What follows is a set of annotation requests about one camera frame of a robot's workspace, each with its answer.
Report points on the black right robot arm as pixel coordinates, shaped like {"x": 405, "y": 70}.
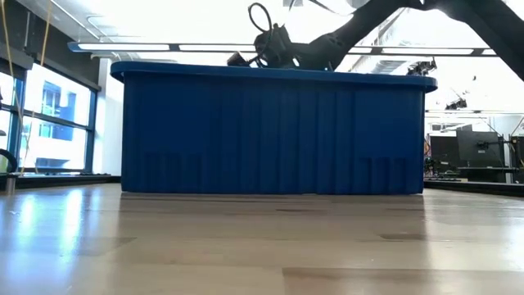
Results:
{"x": 471, "y": 20}

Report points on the blue plastic bin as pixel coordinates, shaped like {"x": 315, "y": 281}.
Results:
{"x": 266, "y": 131}

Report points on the black aluminium table frame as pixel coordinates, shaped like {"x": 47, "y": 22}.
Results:
{"x": 61, "y": 181}

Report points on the black computer monitor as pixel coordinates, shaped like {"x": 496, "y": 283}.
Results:
{"x": 442, "y": 149}
{"x": 477, "y": 145}

